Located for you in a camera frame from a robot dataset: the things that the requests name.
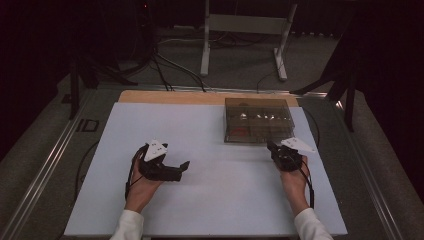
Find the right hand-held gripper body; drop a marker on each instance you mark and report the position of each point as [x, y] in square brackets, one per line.
[288, 160]

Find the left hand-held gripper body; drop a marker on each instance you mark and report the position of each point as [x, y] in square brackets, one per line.
[155, 168]

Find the smoked transparent drawer box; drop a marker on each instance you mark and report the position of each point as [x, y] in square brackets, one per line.
[258, 115]

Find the person's right hand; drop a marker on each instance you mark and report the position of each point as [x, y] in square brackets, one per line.
[295, 186]

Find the person's left hand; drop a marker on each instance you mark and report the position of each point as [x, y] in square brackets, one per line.
[141, 193]

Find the white table sheet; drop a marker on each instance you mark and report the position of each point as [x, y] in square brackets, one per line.
[200, 200]

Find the black tripod stand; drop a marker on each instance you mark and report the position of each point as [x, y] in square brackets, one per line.
[348, 100]
[75, 93]

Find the white metal stand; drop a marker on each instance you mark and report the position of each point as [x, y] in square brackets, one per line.
[246, 24]

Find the metal floor rail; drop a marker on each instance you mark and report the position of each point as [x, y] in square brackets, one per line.
[43, 173]
[373, 186]

